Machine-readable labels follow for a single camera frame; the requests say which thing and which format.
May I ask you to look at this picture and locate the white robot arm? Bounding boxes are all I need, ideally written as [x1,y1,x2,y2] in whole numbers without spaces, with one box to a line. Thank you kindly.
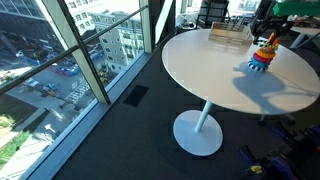
[250,0,294,45]

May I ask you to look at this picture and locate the orange ring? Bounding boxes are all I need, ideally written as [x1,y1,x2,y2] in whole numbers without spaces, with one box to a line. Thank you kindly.
[255,48,277,60]

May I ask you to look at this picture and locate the black chair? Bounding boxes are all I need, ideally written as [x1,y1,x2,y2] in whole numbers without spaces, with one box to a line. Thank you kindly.
[196,0,229,29]

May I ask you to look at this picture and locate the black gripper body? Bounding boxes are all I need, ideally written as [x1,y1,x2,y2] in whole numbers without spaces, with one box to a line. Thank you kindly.
[251,16,294,35]

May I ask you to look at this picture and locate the orange rod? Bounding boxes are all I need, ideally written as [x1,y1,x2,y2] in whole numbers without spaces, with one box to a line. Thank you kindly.
[268,33,280,46]

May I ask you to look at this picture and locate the white table pedestal base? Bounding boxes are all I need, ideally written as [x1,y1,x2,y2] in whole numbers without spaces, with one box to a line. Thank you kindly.
[173,101,223,156]

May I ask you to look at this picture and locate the wooden tray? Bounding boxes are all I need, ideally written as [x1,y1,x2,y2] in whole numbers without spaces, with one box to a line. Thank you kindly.
[209,22,254,45]

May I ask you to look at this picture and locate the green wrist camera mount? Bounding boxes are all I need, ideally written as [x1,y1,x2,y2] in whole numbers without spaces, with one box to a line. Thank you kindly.
[272,0,320,16]

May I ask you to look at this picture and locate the blue ring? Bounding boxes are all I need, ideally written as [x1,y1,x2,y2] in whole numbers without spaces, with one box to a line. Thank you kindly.
[249,56,271,67]

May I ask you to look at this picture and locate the large black white striped ring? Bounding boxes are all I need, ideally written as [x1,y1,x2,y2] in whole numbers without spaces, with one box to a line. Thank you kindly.
[247,60,270,73]

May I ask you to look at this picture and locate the black floor vent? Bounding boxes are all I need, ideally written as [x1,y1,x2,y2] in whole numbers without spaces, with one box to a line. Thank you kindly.
[124,85,149,107]

